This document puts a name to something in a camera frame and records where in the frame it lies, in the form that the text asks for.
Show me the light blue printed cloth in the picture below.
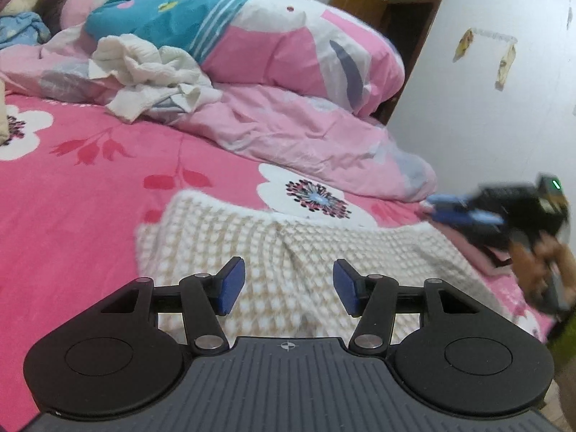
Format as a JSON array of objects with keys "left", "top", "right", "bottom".
[{"left": 0, "top": 10, "right": 51, "bottom": 50}]

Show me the beige white checkered sweater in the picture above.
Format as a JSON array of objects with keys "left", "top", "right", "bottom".
[{"left": 134, "top": 189, "right": 516, "bottom": 343}]

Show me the pink floral blanket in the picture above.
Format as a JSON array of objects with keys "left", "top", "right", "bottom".
[{"left": 0, "top": 90, "right": 561, "bottom": 340}]

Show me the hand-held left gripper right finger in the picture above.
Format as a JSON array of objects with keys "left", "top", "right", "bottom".
[{"left": 332, "top": 258, "right": 481, "bottom": 355}]

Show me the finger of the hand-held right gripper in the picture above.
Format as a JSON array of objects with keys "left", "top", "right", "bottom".
[{"left": 433, "top": 206, "right": 505, "bottom": 228}]

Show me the person's right hand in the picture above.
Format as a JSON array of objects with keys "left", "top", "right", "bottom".
[{"left": 509, "top": 233, "right": 564, "bottom": 307}]

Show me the white knit sweater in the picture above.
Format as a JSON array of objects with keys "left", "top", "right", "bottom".
[{"left": 87, "top": 33, "right": 224, "bottom": 125}]

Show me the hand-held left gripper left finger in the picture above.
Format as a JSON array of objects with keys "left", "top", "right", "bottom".
[{"left": 100, "top": 256, "right": 246, "bottom": 355}]

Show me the brown plush toy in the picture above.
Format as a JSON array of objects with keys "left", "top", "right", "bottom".
[{"left": 35, "top": 0, "right": 69, "bottom": 37}]

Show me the light blue folded garment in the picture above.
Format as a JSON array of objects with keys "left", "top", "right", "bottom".
[{"left": 423, "top": 193, "right": 471, "bottom": 208}]

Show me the pink teal printed quilt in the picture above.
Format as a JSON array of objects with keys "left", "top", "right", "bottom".
[{"left": 0, "top": 0, "right": 438, "bottom": 202}]

